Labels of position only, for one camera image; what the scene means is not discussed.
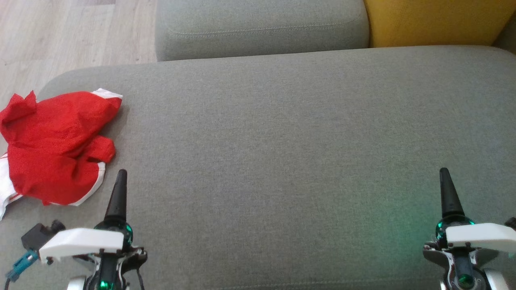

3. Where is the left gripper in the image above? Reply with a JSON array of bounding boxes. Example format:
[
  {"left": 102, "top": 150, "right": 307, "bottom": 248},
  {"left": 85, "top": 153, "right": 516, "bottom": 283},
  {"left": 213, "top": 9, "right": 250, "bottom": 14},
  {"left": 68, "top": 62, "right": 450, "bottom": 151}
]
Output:
[{"left": 87, "top": 169, "right": 148, "bottom": 290}]

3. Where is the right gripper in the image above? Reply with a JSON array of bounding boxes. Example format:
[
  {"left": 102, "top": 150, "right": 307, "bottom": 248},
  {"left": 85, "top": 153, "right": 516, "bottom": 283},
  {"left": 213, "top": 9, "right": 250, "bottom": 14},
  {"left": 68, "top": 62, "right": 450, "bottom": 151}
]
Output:
[{"left": 422, "top": 168, "right": 500, "bottom": 290}]

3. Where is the red white basketball jersey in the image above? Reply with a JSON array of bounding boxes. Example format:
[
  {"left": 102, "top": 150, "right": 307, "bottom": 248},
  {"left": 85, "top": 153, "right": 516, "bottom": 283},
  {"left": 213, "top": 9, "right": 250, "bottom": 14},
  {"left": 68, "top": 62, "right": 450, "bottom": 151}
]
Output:
[{"left": 0, "top": 88, "right": 123, "bottom": 220}]

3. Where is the grey sofa seat cushion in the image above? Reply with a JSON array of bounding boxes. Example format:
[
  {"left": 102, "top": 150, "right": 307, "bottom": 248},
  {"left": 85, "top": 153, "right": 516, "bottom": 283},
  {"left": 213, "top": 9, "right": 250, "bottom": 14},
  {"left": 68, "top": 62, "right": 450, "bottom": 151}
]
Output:
[{"left": 0, "top": 45, "right": 516, "bottom": 290}]

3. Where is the yellow sofa cushion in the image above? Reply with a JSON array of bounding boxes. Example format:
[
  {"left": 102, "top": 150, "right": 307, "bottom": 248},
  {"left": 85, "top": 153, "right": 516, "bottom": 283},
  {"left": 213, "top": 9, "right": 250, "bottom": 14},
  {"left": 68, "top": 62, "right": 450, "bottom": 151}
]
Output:
[{"left": 364, "top": 0, "right": 516, "bottom": 48}]

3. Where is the grey sofa back cushion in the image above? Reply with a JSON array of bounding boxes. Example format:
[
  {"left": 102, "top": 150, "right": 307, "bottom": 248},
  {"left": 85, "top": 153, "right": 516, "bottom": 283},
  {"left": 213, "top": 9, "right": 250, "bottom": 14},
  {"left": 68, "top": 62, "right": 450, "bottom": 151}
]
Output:
[{"left": 155, "top": 0, "right": 370, "bottom": 62}]

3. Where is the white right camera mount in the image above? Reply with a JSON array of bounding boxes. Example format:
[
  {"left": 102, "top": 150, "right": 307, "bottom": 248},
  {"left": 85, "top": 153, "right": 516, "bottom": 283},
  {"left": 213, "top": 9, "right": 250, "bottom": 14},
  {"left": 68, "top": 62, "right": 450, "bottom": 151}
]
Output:
[{"left": 445, "top": 223, "right": 516, "bottom": 253}]

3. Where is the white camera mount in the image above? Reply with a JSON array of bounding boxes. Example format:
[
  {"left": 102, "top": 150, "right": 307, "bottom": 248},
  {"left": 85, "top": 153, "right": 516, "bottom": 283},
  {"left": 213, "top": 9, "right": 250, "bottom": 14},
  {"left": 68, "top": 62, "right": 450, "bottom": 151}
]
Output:
[
  {"left": 445, "top": 223, "right": 516, "bottom": 253},
  {"left": 39, "top": 228, "right": 124, "bottom": 264}
]

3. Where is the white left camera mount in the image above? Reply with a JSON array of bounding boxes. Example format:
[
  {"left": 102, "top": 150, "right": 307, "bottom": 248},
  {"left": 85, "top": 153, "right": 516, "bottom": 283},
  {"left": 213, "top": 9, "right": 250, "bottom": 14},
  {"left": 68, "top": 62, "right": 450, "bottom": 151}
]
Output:
[{"left": 39, "top": 228, "right": 124, "bottom": 264}]

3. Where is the teal camera cable connector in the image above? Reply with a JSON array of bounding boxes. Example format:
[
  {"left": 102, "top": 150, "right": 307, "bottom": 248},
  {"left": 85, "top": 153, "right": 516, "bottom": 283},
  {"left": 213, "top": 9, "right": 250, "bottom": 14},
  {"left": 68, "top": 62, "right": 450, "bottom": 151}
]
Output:
[{"left": 6, "top": 250, "right": 40, "bottom": 282}]

